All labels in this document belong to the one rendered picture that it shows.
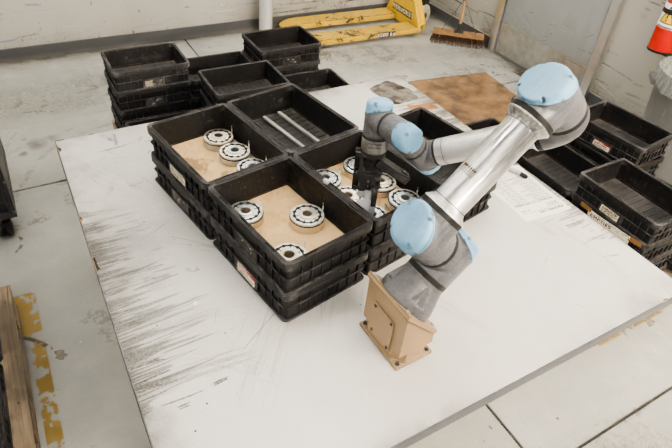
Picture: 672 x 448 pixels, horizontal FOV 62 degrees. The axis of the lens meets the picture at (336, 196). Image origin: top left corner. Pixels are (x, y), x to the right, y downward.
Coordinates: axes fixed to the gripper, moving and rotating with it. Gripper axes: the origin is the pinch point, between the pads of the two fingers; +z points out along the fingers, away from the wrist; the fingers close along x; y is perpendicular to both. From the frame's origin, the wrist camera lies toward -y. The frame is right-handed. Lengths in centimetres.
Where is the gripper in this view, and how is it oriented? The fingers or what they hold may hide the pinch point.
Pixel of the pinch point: (372, 210)
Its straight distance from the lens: 170.9
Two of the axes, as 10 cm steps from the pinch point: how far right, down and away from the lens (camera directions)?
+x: -0.8, 5.0, -8.6
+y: -9.9, -1.2, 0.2
